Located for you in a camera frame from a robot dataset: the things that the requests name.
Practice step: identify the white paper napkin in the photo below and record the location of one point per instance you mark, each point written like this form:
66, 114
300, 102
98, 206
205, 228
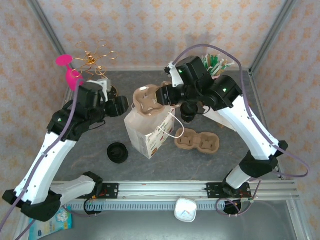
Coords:
208, 111

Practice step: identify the aluminium frame post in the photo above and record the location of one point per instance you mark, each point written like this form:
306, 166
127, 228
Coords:
47, 27
275, 28

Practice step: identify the green drinking straw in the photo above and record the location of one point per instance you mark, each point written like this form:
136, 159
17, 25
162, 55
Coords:
214, 61
206, 61

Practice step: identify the wooden stirrer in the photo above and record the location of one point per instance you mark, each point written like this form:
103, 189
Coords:
222, 68

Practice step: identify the brown cardboard cup carrier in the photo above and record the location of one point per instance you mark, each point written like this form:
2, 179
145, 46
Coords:
146, 100
197, 143

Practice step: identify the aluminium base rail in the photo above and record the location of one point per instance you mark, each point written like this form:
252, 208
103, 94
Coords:
162, 188

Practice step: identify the white timer device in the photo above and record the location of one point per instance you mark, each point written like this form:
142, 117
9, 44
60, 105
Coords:
185, 210

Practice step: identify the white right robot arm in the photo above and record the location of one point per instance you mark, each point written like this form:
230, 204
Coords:
250, 132

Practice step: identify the blue wet wipes pack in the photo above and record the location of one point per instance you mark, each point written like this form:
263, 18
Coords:
55, 225

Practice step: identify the stack of black cup lids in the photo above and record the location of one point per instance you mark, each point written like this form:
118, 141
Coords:
117, 153

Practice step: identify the pink plastic wine glass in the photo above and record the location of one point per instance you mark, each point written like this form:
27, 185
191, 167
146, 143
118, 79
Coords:
71, 77

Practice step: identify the paper wrapped straw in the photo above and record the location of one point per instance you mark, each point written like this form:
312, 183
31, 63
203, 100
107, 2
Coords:
228, 65

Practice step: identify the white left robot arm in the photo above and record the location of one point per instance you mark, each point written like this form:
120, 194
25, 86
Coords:
45, 162

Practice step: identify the white paper takeout bag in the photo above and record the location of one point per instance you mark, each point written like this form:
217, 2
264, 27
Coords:
137, 135

